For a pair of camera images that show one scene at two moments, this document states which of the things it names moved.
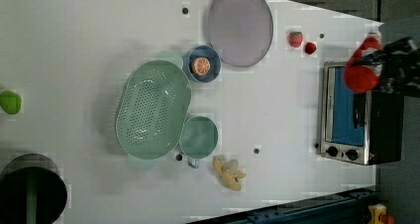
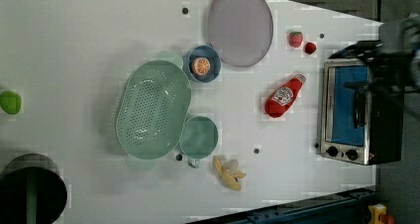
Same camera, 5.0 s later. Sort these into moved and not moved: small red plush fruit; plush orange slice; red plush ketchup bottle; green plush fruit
Moved: red plush ketchup bottle
Not moved: small red plush fruit; plush orange slice; green plush fruit
